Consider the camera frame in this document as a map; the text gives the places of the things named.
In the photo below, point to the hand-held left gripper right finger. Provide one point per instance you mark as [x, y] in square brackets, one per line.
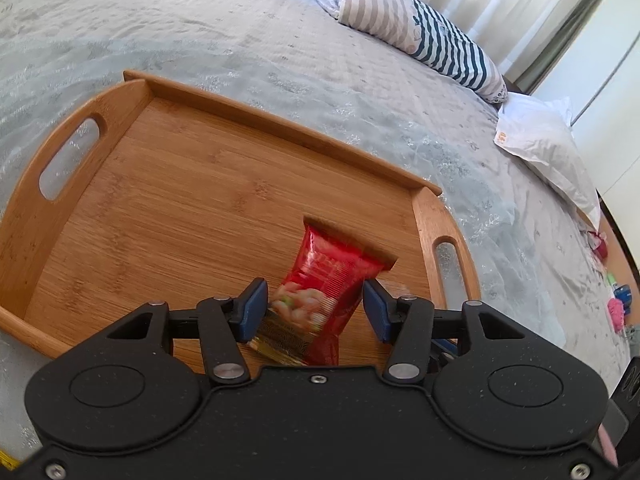
[375, 310]

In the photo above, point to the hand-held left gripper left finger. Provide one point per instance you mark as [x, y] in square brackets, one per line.
[252, 306]

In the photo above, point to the large red snack packet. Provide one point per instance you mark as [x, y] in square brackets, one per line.
[330, 270]

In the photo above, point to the red toy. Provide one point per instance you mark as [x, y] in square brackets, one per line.
[599, 246]

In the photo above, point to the white pillow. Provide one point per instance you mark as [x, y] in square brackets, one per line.
[545, 145]

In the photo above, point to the pink toy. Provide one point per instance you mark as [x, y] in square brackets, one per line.
[617, 312]

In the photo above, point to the blue toy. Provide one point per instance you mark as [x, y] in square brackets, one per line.
[622, 294]

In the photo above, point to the striped pillow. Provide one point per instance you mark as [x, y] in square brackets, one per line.
[440, 45]

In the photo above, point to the white wardrobe door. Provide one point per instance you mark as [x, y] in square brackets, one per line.
[590, 60]

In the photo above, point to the white sheer curtain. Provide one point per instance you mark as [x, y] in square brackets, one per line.
[500, 0]

